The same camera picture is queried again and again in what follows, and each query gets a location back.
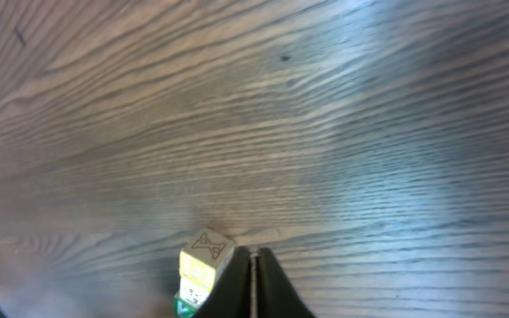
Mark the white block blue H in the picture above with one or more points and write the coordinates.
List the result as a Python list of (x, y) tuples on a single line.
[(193, 293)]

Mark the yellow plain wooden block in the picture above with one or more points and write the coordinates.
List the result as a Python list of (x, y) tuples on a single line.
[(205, 257)]

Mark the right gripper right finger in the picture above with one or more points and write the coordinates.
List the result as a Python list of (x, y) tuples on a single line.
[(275, 294)]

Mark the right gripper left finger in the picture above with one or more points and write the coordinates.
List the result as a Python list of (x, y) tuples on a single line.
[(231, 295)]

